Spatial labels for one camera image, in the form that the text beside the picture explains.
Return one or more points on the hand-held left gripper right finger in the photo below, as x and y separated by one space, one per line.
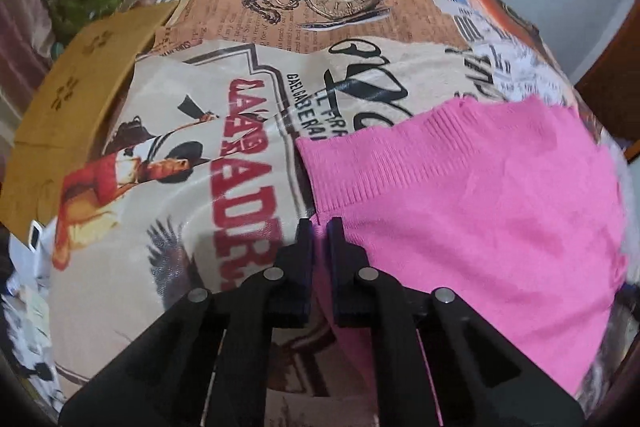
336 239

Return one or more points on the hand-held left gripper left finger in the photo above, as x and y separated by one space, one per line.
306 237

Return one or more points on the pink knit sweater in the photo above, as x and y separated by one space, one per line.
475 217

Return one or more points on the printed blanket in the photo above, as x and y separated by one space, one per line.
200 132

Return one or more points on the mustard patterned cushion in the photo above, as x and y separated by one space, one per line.
75 107

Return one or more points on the white phone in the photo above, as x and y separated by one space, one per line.
36 235

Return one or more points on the wooden door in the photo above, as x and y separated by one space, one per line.
612 72

